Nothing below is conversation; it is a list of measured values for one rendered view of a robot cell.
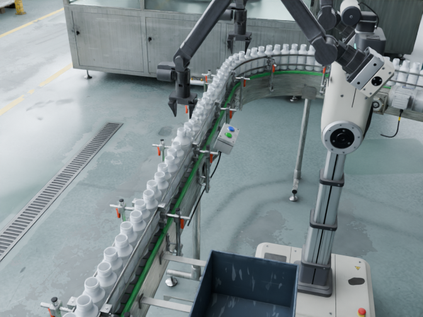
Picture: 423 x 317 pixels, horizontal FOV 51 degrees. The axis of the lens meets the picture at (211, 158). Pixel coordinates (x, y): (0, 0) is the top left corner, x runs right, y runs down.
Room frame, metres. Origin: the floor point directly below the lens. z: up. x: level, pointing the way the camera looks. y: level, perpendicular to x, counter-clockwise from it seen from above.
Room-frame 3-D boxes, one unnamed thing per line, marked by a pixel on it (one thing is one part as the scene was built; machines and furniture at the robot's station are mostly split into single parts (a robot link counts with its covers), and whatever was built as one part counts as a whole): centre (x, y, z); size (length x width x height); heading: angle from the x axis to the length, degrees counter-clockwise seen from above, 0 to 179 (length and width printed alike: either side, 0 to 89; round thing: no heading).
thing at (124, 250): (0.97, 0.26, 1.08); 0.06 x 0.06 x 0.17
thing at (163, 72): (1.61, 0.16, 1.46); 0.12 x 0.09 x 0.12; 77
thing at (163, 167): (1.38, 0.18, 1.08); 0.06 x 0.06 x 0.17
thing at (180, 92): (1.60, 0.12, 1.37); 0.10 x 0.07 x 0.07; 78
